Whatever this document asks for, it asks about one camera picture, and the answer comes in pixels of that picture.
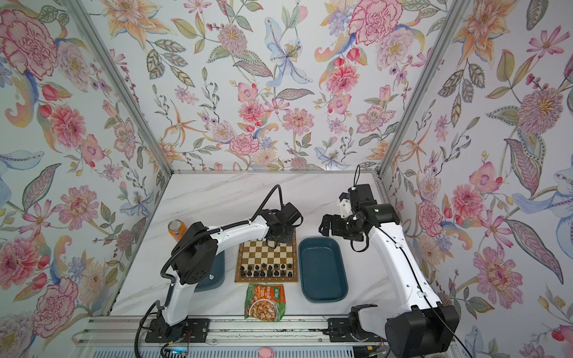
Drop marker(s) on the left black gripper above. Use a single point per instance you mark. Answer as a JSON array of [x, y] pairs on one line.
[[289, 238]]

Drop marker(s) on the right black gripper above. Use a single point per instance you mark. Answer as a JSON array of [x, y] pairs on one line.
[[336, 221]]

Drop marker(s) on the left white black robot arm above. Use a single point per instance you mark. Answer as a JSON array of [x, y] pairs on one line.
[[166, 322]]

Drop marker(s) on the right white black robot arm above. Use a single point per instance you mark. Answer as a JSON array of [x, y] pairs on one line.
[[421, 324]]

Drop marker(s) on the wooden chess board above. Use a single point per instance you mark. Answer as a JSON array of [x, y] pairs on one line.
[[257, 252]]

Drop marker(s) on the black chess piece rows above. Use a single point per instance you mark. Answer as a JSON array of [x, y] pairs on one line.
[[267, 270]]

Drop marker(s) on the right teal plastic bin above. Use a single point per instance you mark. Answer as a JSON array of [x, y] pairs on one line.
[[323, 275]]

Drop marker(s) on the teal plastic bin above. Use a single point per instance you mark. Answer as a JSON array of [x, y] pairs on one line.
[[216, 276], [323, 275]]

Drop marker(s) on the instant noodle snack packet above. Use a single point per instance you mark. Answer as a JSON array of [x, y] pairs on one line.
[[265, 302]]

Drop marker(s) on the left teal plastic bin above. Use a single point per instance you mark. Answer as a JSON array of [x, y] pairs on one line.
[[216, 276]]

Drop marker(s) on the orange soda can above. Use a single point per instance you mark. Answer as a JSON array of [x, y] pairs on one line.
[[177, 229]]

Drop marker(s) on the pink round object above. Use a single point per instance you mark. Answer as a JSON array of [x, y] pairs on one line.
[[266, 352]]

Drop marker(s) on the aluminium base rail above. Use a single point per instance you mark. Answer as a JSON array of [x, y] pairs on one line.
[[120, 331]]

